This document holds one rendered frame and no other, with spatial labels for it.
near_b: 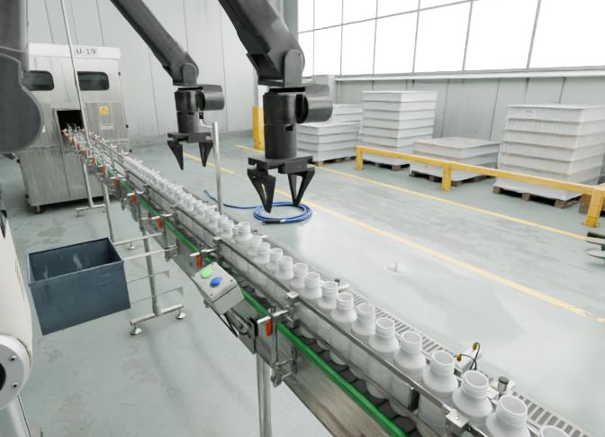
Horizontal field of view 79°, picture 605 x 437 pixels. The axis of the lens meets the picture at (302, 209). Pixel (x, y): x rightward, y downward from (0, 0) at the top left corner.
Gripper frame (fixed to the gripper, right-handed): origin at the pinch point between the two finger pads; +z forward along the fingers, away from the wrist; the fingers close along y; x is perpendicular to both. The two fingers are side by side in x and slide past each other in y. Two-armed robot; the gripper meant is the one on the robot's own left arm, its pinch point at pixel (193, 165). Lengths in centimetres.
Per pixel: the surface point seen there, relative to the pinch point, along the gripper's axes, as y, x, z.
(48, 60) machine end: 4, -481, -54
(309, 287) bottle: -13.3, 36.0, 26.2
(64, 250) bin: 33, -81, 46
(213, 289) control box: 3.7, 17.0, 29.8
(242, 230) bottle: -13.3, 0.9, 22.2
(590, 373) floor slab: -206, 54, 142
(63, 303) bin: 38, -50, 56
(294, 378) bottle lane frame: -10, 34, 53
